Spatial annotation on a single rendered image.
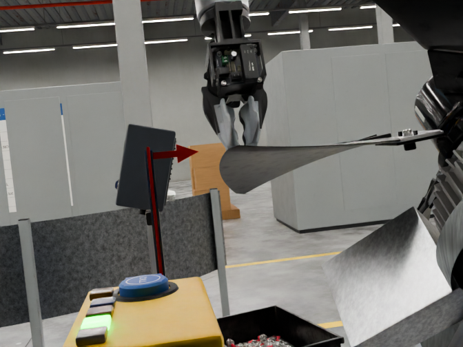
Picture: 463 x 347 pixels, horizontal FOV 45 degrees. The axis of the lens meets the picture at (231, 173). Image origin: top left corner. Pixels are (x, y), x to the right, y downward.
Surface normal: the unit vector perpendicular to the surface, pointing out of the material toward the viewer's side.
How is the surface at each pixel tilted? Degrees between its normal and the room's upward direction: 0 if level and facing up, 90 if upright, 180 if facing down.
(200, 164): 90
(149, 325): 0
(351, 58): 90
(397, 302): 55
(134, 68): 90
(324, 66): 90
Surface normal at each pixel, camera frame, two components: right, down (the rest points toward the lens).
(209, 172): 0.13, 0.04
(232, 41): 0.11, -0.25
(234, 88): 0.14, 0.96
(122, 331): -0.10, -0.99
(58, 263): 0.45, 0.00
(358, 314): -0.65, -0.48
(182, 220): 0.77, -0.04
